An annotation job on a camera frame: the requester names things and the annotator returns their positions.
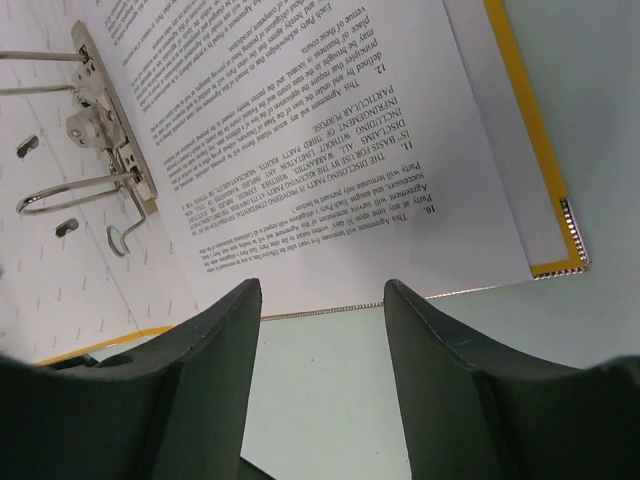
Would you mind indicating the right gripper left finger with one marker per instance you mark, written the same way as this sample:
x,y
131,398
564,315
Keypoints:
x,y
174,407

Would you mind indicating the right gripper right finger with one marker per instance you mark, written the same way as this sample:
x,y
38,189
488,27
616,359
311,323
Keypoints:
x,y
474,408

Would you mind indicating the metal lever arch mechanism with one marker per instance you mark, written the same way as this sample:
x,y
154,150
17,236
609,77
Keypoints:
x,y
100,124

